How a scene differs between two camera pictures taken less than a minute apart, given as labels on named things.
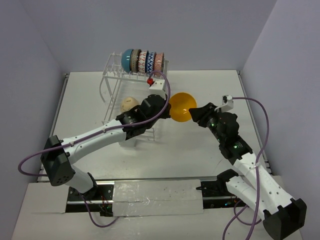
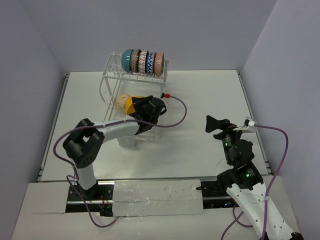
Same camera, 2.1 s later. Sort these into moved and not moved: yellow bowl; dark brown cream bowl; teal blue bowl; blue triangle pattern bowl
Moved: yellow bowl
Not moved: dark brown cream bowl; blue triangle pattern bowl; teal blue bowl
